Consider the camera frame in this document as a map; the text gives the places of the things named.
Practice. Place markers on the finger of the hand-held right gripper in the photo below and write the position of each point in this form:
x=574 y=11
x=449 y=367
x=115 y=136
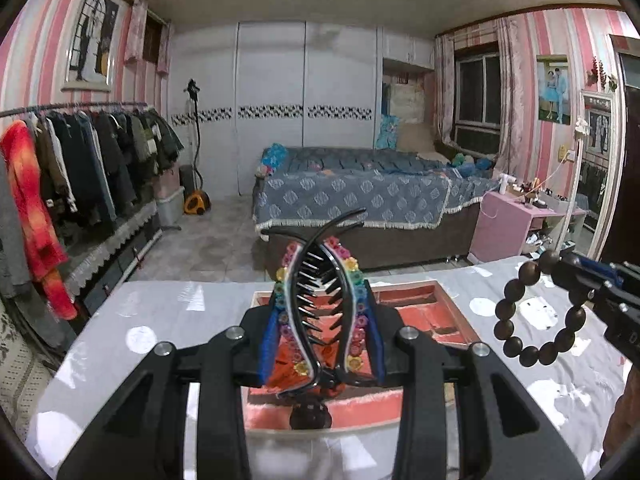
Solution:
x=575 y=282
x=600 y=265

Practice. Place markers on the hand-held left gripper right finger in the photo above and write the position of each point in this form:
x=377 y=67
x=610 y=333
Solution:
x=376 y=355

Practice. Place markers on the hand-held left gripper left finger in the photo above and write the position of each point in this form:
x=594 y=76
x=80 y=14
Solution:
x=266 y=345

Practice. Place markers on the red compartment jewelry box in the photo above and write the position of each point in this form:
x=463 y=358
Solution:
x=425 y=310

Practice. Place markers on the rainbow beaded hair claw clip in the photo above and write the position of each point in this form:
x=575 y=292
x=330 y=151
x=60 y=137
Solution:
x=315 y=280

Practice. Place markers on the person's right forearm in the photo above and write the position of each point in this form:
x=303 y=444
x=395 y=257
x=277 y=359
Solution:
x=625 y=415

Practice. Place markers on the pink nightstand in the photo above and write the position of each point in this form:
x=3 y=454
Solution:
x=500 y=225

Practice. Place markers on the white framed standing mirror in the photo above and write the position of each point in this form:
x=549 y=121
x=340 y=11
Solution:
x=597 y=170

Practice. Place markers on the white hair dryer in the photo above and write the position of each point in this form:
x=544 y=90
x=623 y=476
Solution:
x=507 y=182

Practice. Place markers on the garment steamer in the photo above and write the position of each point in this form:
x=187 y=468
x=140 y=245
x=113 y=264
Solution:
x=196 y=200

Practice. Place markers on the bed with blue patterned cover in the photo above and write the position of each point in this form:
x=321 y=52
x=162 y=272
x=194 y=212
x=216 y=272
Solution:
x=350 y=195

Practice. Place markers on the pink storage box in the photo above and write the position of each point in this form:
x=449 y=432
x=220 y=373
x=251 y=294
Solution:
x=170 y=200

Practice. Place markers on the white lace cloth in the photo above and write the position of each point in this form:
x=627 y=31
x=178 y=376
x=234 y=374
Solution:
x=110 y=250

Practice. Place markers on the long pink floral curtain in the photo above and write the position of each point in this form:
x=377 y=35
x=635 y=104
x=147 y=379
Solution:
x=511 y=100

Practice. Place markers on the blue plush toy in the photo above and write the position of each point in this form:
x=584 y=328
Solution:
x=273 y=157

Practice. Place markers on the red artificial flowers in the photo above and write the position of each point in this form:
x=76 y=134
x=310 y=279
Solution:
x=600 y=72

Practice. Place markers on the window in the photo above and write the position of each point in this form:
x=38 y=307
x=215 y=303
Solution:
x=477 y=95

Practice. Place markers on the blue patterned bag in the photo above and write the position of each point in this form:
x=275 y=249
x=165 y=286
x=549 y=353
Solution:
x=390 y=132

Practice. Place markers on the short pink floral curtain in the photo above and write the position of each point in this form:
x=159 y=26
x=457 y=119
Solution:
x=444 y=90

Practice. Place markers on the row of dark hanging clothes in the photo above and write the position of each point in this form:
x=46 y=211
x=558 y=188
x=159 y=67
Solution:
x=105 y=160

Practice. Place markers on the stack of folded bedding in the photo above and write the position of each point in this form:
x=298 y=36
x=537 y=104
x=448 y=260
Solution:
x=407 y=102

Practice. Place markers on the white sliding door wardrobe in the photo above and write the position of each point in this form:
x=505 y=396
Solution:
x=280 y=70

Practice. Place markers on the orange hanging coat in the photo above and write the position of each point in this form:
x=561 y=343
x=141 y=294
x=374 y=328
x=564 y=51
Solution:
x=30 y=200

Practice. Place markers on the metal clothes rack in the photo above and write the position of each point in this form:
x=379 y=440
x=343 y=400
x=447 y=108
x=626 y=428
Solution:
x=75 y=106

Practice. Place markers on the wall photo of couple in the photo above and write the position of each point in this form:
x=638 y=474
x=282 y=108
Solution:
x=554 y=89

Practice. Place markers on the framed wall poster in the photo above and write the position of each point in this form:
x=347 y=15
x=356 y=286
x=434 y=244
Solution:
x=95 y=35

